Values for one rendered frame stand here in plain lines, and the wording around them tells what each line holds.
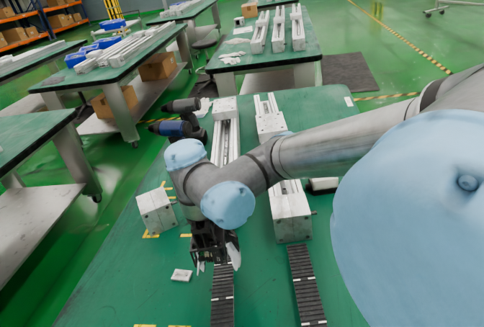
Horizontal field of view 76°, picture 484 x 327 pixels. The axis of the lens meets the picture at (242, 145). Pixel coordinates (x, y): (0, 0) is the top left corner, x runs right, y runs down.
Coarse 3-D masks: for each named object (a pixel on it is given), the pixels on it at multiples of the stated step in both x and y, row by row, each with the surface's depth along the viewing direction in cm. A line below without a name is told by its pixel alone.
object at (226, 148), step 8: (232, 120) 136; (216, 128) 132; (224, 128) 139; (232, 128) 129; (216, 136) 126; (224, 136) 130; (232, 136) 124; (216, 144) 120; (224, 144) 125; (232, 144) 118; (216, 152) 115; (224, 152) 120; (232, 152) 113; (240, 152) 126; (216, 160) 110; (224, 160) 115; (232, 160) 109
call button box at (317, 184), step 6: (312, 180) 96; (318, 180) 96; (324, 180) 95; (330, 180) 95; (336, 180) 95; (306, 186) 100; (312, 186) 98; (318, 186) 96; (324, 186) 96; (330, 186) 96; (336, 186) 96; (318, 192) 98; (324, 192) 98; (330, 192) 98
